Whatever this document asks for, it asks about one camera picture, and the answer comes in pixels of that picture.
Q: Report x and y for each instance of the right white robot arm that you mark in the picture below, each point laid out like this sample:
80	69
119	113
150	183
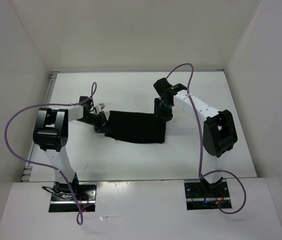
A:
216	128

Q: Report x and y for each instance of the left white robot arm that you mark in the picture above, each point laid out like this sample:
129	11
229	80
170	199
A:
51	134

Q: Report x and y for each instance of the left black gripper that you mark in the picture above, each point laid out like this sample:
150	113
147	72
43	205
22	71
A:
102	120

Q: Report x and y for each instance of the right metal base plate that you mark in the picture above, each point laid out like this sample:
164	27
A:
199	196

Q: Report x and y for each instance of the black skirt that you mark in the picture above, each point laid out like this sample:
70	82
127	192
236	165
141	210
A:
136	127

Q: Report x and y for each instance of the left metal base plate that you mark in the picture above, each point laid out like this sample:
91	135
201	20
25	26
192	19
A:
62	200

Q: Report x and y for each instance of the metal base plate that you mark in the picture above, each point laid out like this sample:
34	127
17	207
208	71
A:
62	200
199	196

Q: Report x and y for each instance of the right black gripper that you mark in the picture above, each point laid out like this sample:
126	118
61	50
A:
166	116

